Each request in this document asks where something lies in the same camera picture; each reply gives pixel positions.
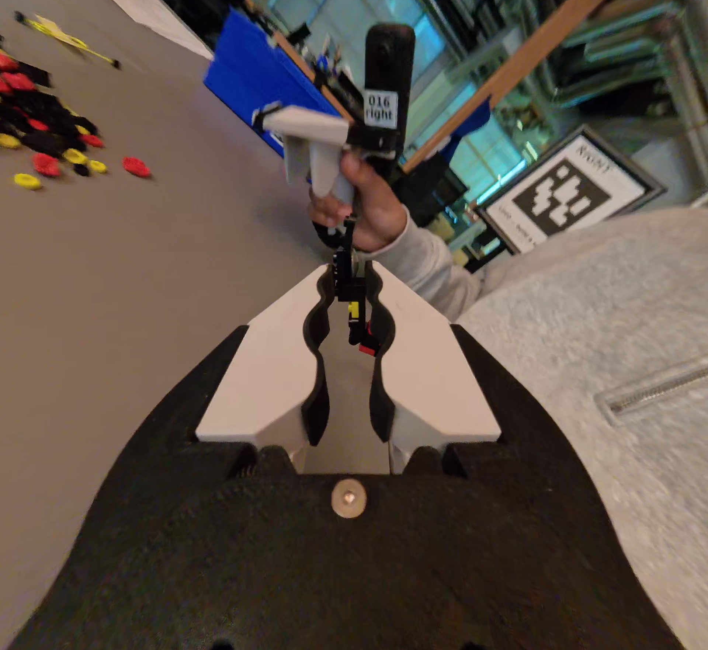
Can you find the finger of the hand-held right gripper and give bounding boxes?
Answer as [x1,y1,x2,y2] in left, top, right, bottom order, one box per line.
[261,106,351,147]

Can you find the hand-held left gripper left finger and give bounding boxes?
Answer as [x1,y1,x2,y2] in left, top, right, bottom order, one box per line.
[195,264,336,474]

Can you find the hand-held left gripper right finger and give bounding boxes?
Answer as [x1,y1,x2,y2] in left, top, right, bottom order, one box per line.
[364,261,502,474]

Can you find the black lego assembly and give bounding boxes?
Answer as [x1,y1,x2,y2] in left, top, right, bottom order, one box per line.
[332,217,381,358]

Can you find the person's right forearm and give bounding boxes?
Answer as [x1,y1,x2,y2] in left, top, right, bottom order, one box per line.
[382,206,489,322]

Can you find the pile of loose lego pieces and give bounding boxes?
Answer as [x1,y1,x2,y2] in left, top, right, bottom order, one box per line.
[0,36,153,192]

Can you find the yellow lego rod assembly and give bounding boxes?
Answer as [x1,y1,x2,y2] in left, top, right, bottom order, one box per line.
[14,11,121,70]

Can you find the person's right hand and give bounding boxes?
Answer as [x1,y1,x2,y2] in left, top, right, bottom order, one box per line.
[307,152,410,254]

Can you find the large blue storage bin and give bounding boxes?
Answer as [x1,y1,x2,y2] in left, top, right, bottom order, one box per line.
[204,7,493,175]

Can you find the framed marker sign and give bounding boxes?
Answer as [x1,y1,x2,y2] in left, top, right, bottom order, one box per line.
[475,126,666,256]

